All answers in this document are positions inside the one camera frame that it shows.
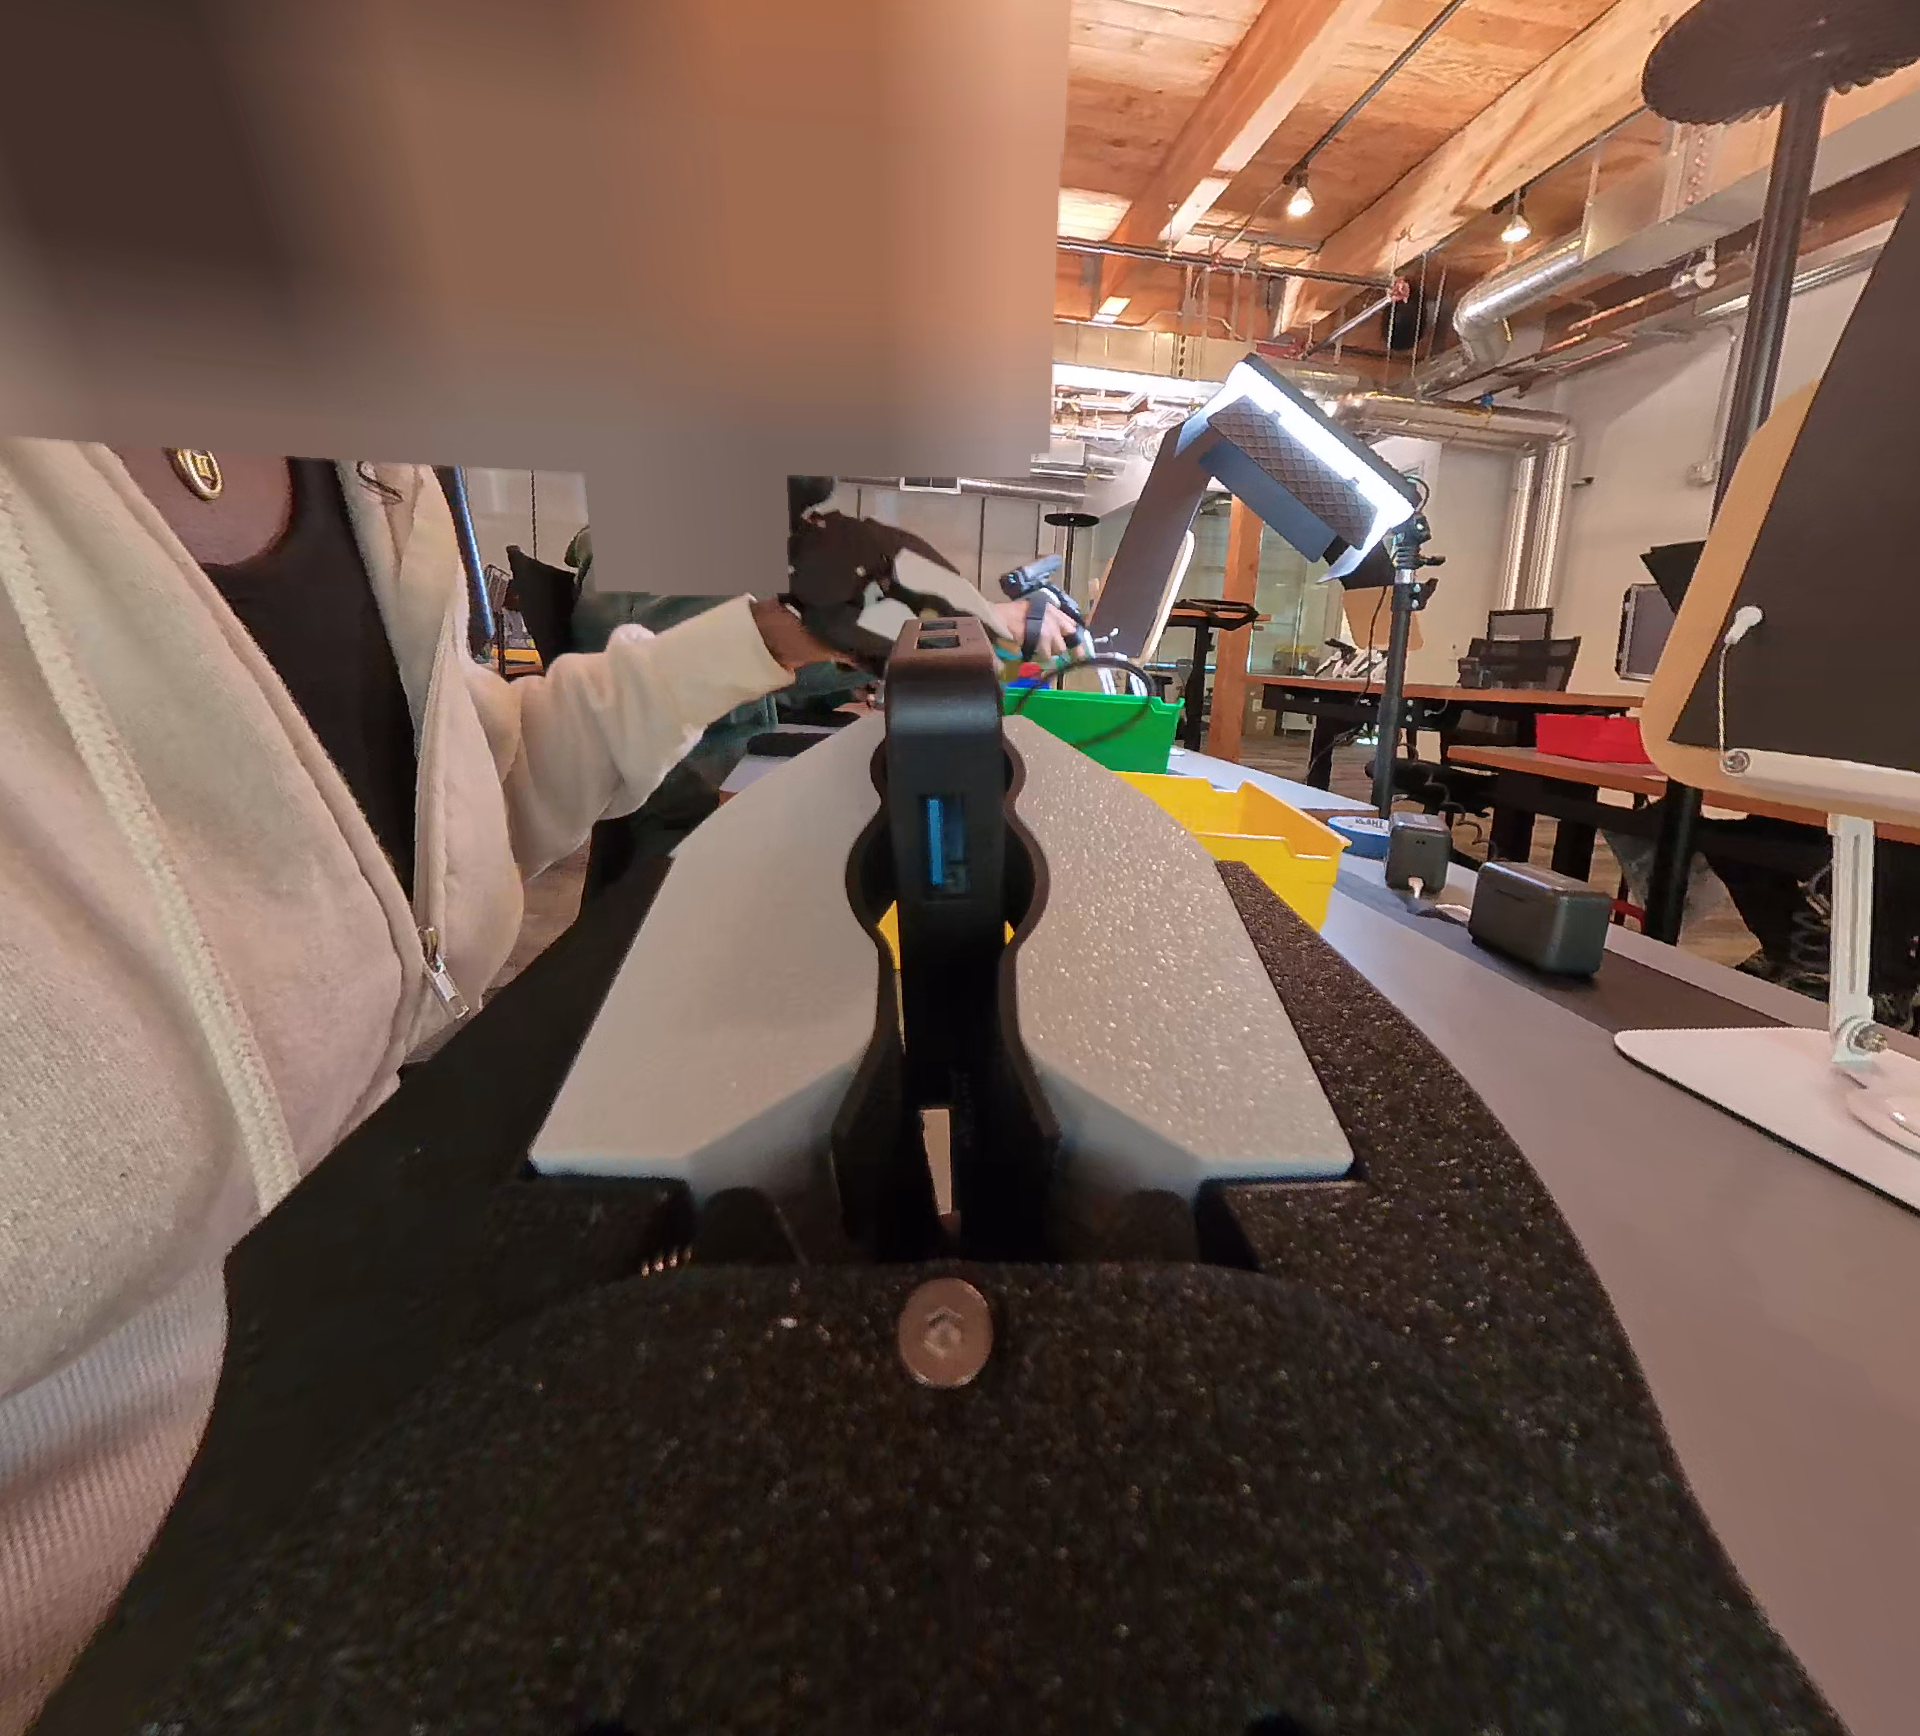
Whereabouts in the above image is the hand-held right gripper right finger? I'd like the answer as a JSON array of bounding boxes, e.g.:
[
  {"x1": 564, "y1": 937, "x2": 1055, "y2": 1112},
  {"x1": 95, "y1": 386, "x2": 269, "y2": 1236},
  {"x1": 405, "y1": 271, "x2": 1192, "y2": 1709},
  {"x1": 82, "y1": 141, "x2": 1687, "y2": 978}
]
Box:
[{"x1": 960, "y1": 710, "x2": 1360, "y2": 1266}]

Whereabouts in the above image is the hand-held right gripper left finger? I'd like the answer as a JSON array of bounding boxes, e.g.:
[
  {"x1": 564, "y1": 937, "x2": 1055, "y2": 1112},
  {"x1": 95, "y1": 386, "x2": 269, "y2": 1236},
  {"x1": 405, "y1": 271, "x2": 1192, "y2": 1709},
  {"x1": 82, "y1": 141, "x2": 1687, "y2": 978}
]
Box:
[{"x1": 529, "y1": 710, "x2": 940, "y2": 1266}]

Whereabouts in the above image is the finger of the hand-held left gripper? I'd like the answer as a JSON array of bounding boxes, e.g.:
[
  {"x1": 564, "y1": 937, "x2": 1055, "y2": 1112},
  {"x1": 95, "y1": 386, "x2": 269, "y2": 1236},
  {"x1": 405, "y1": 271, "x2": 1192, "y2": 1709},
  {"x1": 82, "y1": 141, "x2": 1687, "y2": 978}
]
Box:
[{"x1": 853, "y1": 548, "x2": 992, "y2": 658}]

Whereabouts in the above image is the black USB hub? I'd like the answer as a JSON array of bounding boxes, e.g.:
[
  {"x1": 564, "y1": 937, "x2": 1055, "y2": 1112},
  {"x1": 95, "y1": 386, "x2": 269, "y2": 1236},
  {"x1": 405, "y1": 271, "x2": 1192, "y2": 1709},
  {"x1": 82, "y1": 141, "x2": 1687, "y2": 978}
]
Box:
[{"x1": 883, "y1": 613, "x2": 1011, "y2": 1167}]

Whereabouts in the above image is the green plastic bin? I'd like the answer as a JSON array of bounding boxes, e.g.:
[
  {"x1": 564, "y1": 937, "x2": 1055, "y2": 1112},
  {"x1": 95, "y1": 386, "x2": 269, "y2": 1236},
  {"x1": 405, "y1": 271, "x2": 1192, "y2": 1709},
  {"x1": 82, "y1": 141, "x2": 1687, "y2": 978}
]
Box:
[{"x1": 1002, "y1": 685, "x2": 1189, "y2": 777}]

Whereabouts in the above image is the person's left forearm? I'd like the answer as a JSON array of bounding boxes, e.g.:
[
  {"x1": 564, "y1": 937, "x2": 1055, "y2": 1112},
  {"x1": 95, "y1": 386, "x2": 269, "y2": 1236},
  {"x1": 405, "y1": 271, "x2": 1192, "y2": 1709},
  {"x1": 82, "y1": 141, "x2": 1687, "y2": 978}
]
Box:
[{"x1": 502, "y1": 592, "x2": 798, "y2": 876}]

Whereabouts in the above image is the yellow plastic bin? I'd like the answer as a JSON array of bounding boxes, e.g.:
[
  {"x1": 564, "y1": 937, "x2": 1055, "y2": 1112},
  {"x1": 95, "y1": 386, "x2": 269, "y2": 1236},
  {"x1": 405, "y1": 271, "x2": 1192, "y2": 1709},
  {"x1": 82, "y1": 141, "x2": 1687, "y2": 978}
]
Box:
[{"x1": 877, "y1": 768, "x2": 1352, "y2": 973}]

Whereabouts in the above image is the grey tilted panel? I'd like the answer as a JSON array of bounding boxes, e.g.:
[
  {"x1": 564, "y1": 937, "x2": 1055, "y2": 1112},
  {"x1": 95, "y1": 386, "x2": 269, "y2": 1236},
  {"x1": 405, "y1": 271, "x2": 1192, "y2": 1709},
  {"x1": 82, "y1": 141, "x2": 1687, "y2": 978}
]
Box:
[{"x1": 1084, "y1": 415, "x2": 1211, "y2": 676}]

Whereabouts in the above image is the small grey cube charger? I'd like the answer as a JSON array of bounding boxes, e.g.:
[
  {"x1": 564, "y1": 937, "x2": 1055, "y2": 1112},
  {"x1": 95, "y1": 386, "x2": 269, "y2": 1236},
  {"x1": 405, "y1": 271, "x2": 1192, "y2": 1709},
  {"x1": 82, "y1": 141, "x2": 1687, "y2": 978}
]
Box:
[{"x1": 1380, "y1": 805, "x2": 1458, "y2": 898}]

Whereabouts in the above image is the dark grey case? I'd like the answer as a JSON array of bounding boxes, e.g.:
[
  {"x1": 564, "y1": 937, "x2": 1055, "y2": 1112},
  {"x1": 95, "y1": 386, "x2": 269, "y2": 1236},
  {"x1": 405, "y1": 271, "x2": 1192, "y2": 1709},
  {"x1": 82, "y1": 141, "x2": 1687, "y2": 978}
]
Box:
[{"x1": 1464, "y1": 860, "x2": 1618, "y2": 980}]

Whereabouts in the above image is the LED light panel on stand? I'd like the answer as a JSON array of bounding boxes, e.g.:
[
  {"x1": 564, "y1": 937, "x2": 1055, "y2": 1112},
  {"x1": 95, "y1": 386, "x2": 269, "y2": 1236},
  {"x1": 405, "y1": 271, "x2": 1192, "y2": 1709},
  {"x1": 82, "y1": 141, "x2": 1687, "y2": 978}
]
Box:
[{"x1": 1174, "y1": 351, "x2": 1446, "y2": 807}]

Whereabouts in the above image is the black office chair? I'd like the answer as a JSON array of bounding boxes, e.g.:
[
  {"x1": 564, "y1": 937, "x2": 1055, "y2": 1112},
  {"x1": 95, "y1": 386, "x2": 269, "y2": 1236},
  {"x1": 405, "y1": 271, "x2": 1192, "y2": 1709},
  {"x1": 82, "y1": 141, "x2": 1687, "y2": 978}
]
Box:
[{"x1": 1458, "y1": 606, "x2": 1586, "y2": 718}]

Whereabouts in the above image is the red box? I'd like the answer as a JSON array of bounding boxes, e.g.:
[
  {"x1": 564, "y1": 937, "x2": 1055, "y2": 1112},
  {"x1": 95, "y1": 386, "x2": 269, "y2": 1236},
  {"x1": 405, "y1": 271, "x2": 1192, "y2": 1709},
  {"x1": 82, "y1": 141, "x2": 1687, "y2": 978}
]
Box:
[{"x1": 1532, "y1": 710, "x2": 1656, "y2": 768}]

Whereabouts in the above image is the person's black shirt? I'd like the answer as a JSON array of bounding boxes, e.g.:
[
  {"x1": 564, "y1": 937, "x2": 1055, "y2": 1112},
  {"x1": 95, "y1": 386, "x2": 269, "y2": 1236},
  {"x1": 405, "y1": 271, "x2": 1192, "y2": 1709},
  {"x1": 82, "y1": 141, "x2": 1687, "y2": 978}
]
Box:
[{"x1": 203, "y1": 458, "x2": 420, "y2": 889}]

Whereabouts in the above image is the black board on white stand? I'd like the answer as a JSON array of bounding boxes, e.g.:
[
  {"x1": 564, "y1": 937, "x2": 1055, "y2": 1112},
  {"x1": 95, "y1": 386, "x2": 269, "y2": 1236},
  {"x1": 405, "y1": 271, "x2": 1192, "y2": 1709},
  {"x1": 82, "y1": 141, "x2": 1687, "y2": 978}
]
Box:
[{"x1": 1616, "y1": 220, "x2": 1920, "y2": 1214}]

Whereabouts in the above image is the black round disc on pole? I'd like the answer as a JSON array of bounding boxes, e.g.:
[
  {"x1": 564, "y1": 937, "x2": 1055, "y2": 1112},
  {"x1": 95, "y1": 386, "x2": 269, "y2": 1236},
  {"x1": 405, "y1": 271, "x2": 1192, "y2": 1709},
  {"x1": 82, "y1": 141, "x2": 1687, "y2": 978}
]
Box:
[{"x1": 1639, "y1": 0, "x2": 1920, "y2": 523}]

